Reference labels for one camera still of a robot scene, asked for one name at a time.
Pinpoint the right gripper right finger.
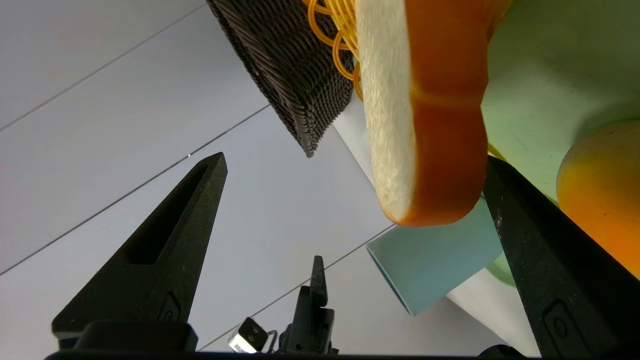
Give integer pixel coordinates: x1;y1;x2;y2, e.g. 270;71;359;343
482;155;640;358

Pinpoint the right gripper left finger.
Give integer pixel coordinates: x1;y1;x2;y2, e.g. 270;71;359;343
51;152;229;351

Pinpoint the blue-grey plastic cup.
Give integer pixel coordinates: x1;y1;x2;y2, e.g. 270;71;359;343
365;197;504;317

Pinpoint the green plastic tray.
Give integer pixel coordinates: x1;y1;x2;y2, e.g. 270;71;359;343
480;0;640;288

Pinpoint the dark brown wicker basket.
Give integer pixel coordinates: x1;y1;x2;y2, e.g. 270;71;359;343
206;0;356;158

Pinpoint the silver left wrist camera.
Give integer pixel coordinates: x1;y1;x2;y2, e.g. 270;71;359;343
228;317;269;354

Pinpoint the round orange-topped toy bun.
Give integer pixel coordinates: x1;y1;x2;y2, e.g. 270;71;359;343
556;119;640;280

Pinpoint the toy bread slice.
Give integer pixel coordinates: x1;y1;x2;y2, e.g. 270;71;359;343
354;0;490;227

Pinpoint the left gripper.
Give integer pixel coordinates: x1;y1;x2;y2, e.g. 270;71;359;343
277;255;337;356

